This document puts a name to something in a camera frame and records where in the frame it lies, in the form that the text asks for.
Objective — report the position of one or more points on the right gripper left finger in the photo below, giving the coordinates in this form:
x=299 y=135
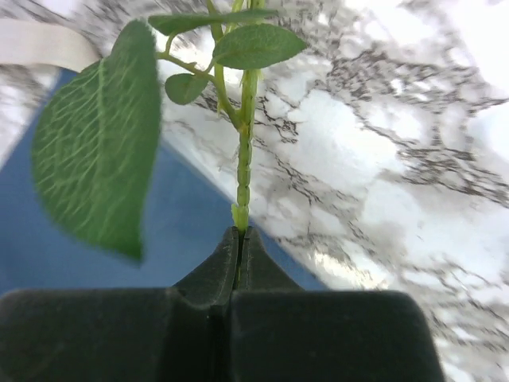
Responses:
x=172 y=333

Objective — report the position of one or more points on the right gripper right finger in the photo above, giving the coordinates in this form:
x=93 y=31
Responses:
x=278 y=332

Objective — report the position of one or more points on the blue wrapping paper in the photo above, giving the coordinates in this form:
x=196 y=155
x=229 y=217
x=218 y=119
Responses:
x=158 y=223

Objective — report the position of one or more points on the pink flower bouquet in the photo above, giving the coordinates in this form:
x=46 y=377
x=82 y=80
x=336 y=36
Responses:
x=115 y=103

